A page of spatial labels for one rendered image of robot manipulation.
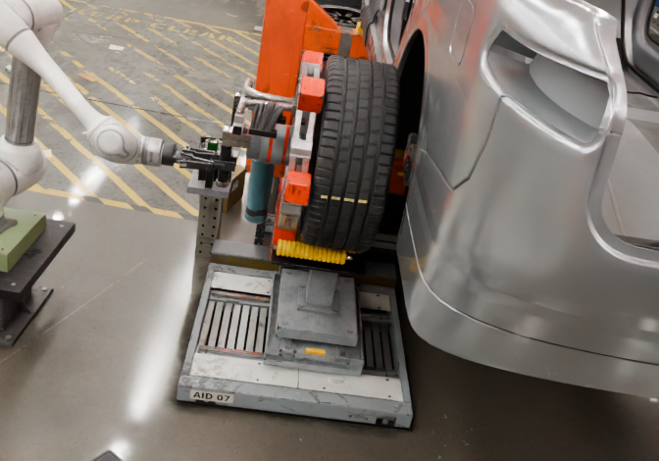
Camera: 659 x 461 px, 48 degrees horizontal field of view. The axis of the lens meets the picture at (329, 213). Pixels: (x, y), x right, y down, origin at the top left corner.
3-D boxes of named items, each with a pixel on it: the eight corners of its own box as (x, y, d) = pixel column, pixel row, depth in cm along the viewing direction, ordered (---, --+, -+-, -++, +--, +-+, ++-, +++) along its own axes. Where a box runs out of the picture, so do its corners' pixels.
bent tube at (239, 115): (294, 132, 235) (299, 101, 230) (233, 123, 233) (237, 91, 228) (296, 113, 250) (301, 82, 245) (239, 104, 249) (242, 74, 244)
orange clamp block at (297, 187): (308, 192, 236) (307, 206, 228) (283, 189, 235) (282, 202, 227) (312, 173, 232) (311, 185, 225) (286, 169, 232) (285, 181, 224)
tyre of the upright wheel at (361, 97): (387, 53, 280) (356, 216, 302) (326, 42, 278) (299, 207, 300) (411, 81, 218) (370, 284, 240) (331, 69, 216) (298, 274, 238)
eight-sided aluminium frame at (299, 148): (293, 255, 246) (320, 101, 221) (274, 252, 246) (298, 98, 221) (298, 183, 294) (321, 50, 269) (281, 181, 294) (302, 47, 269)
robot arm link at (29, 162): (-23, 189, 276) (18, 169, 295) (15, 206, 273) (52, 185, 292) (-6, -13, 239) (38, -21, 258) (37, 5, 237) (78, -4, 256)
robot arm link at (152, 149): (141, 169, 238) (160, 172, 238) (142, 143, 233) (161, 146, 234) (147, 157, 246) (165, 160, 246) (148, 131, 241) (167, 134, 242)
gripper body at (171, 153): (164, 158, 245) (192, 162, 246) (159, 169, 238) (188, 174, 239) (166, 137, 242) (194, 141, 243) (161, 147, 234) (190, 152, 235)
